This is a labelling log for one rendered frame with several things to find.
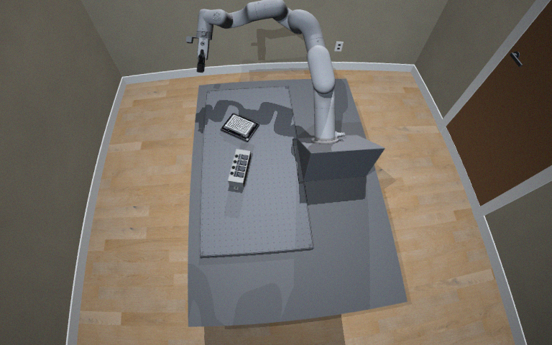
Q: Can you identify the grey operator panel with four keys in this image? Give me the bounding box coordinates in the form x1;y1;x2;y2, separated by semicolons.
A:
228;149;251;190

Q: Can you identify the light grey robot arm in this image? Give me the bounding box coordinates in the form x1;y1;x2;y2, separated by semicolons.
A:
186;0;345;144

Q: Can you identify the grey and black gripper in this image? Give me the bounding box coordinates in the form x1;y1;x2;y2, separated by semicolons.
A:
197;37;212;73

